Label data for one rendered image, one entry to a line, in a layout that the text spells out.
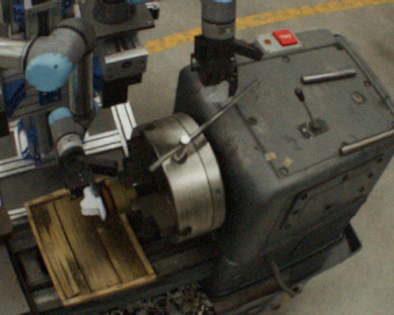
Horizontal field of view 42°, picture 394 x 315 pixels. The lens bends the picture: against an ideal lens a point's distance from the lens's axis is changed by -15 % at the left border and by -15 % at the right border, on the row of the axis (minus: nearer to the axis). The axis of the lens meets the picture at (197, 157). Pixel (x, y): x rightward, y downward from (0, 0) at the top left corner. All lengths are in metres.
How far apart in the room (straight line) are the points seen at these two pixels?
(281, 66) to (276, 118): 0.19
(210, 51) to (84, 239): 0.70
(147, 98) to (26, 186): 0.92
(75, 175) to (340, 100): 0.74
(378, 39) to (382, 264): 1.78
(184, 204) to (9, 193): 1.32
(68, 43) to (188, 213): 0.51
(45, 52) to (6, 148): 1.39
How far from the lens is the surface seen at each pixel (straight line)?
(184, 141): 1.30
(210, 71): 1.25
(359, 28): 3.96
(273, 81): 1.54
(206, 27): 1.21
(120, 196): 1.45
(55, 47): 1.34
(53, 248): 1.64
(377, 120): 1.59
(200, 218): 1.42
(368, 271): 2.81
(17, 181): 2.57
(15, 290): 1.52
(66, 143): 1.54
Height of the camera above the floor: 2.38
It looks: 56 degrees down
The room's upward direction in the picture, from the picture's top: 12 degrees clockwise
